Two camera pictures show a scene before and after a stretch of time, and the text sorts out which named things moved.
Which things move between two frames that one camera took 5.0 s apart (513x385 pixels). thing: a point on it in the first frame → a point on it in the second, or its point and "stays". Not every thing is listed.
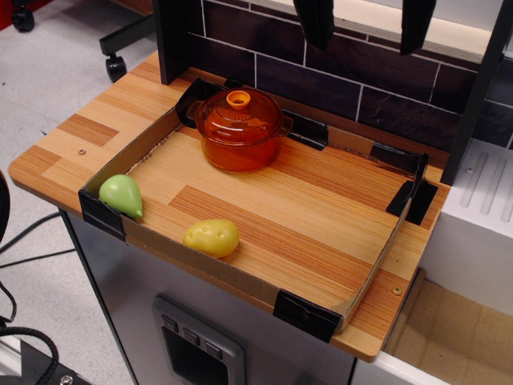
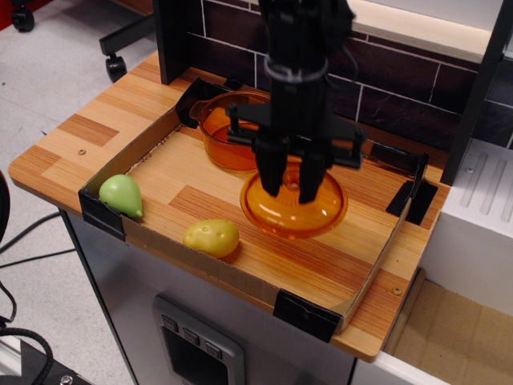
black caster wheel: (22, 19) stays
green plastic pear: (122, 192) stays
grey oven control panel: (195, 351) stays
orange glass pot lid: (238, 119) → (284, 215)
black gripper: (317, 19) → (296, 116)
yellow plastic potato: (215, 237) stays
